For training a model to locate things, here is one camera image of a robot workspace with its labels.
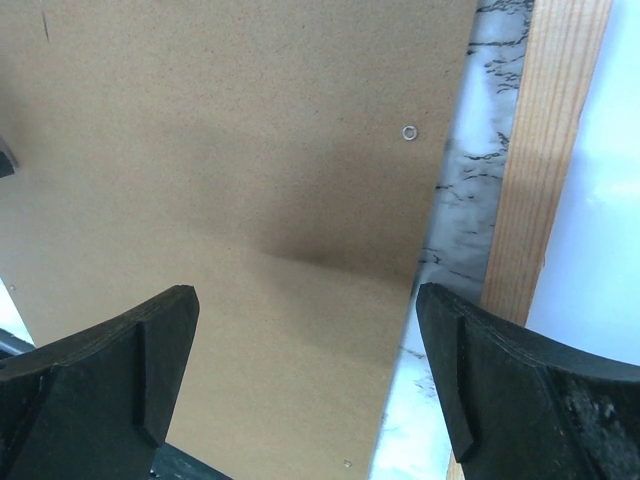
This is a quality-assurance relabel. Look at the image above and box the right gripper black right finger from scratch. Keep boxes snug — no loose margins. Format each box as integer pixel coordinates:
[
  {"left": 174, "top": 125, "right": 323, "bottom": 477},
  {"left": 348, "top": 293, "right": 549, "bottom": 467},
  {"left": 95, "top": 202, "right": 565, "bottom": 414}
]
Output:
[{"left": 416, "top": 283, "right": 639, "bottom": 479}]

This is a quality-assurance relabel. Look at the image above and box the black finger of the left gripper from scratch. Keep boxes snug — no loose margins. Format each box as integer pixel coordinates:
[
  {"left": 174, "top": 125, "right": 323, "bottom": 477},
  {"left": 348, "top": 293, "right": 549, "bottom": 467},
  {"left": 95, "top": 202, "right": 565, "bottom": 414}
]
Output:
[{"left": 0, "top": 138, "right": 19, "bottom": 178}]

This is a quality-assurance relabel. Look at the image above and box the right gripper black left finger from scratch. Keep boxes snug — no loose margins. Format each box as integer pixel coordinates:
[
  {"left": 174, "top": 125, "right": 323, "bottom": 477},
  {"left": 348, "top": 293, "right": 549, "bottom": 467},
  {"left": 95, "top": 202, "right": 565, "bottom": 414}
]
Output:
[{"left": 1, "top": 285, "right": 199, "bottom": 479}]

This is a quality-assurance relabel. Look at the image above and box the brown cardboard backing board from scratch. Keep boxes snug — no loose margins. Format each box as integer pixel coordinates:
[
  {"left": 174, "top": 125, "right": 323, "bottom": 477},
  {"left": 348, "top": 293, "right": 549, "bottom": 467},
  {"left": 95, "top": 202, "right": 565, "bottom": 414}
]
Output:
[{"left": 1, "top": 1, "right": 476, "bottom": 479}]

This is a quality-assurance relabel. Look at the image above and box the orange wooden picture frame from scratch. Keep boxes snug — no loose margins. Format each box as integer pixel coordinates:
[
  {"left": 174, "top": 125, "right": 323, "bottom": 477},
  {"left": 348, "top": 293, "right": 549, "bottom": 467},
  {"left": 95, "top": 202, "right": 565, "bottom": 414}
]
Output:
[{"left": 444, "top": 0, "right": 614, "bottom": 480}]

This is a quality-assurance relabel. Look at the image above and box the landscape photo print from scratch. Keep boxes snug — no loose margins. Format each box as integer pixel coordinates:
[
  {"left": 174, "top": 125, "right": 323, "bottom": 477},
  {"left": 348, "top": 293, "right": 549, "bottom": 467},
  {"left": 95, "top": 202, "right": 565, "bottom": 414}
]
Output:
[{"left": 527, "top": 0, "right": 639, "bottom": 364}]

